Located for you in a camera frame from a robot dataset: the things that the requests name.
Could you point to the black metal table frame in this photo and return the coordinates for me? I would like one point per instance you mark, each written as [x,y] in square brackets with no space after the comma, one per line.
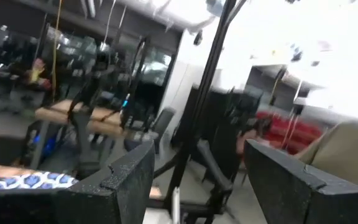
[204,81]

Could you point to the white plate blue patterned rim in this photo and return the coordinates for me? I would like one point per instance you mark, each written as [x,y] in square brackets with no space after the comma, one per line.
[33,181]

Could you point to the wooden work table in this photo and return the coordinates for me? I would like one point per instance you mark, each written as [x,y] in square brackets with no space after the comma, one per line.
[61,107]

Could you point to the black office chair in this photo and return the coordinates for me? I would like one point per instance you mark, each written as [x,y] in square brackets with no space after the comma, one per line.
[163,121]

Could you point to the person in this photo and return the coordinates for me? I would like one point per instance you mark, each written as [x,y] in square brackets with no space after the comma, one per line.
[346,149]

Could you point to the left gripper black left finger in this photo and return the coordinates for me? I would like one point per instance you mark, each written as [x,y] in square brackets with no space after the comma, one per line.
[104,202]

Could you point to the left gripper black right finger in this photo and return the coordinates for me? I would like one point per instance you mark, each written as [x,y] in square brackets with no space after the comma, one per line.
[291,199]

